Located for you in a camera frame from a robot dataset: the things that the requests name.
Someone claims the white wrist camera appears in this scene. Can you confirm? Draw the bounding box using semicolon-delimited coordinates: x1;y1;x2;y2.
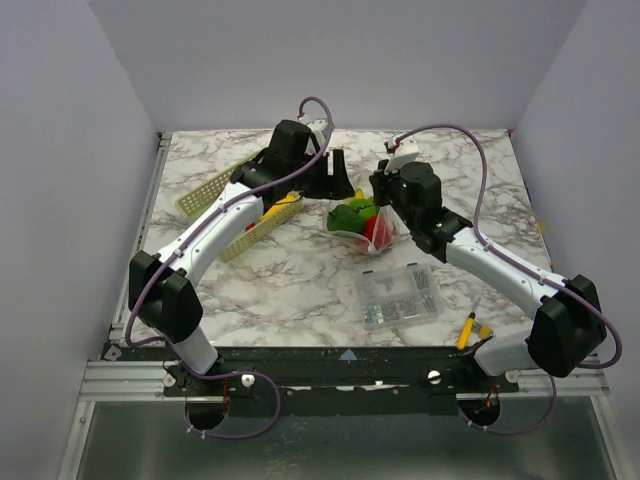
298;114;331;146
384;136;419;174

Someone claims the clear plastic screw box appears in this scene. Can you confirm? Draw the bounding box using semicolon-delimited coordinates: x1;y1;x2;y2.
354;263;445;329

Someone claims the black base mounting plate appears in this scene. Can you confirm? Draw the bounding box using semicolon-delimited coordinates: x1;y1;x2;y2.
164;347;518;417

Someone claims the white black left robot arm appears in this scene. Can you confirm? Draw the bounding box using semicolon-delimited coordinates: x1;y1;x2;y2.
128;115;354;395

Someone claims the green toy watermelon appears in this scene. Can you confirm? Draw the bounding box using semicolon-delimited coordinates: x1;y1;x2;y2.
348;198;379;221

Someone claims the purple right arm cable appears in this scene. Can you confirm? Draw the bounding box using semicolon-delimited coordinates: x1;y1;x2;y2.
384;123;624;435

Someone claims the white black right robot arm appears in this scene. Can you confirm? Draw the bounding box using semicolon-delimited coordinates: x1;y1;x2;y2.
369;161;607;392

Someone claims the yellow handled screwdriver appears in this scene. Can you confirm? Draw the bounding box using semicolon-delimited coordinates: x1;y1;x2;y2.
456;297;481;350

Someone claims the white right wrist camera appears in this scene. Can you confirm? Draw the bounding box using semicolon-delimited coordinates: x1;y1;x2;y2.
384;136;419;174

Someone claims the pale green perforated basket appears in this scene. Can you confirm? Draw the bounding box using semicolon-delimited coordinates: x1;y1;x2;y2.
161;152;302;263

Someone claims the green bell pepper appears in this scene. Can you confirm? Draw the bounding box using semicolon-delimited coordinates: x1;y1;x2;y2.
326;204;365;234

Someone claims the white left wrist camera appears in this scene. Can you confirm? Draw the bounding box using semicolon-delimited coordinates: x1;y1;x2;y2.
298;114;331;146

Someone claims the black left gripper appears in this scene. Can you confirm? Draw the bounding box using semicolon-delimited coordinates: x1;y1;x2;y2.
287;149;355;201

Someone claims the clear zip top bag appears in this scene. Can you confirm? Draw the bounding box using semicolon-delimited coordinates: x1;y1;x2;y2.
323;170;402;255

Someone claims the red toy bell pepper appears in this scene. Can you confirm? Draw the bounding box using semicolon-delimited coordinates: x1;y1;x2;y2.
363;214;397;253

